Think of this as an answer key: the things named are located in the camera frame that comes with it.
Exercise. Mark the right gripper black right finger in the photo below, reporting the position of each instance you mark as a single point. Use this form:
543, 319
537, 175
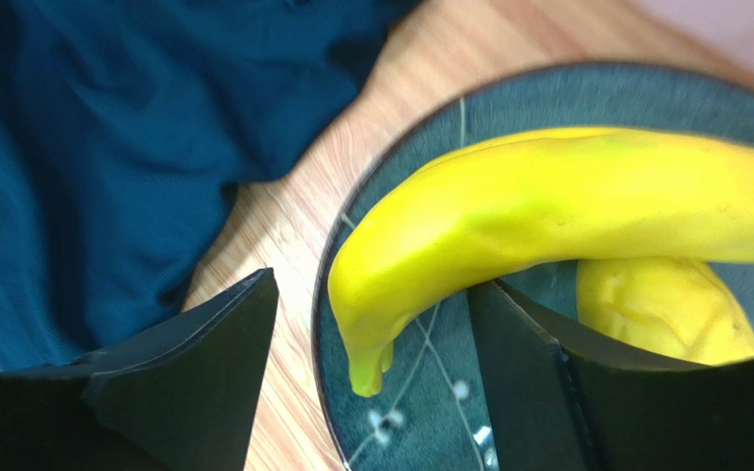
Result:
561, 396

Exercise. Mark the yellow fake starfruit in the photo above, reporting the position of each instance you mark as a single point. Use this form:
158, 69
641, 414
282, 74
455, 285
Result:
679, 308

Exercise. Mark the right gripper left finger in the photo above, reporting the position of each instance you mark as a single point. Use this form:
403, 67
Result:
181, 395

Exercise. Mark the yellow banana bunch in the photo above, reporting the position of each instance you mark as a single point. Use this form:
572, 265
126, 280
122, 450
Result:
510, 203

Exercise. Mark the dark blue-grey ceramic plate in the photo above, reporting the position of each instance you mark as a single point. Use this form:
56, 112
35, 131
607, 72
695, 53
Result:
554, 272

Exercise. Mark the navy blue cloth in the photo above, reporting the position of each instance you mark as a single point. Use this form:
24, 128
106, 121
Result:
126, 130

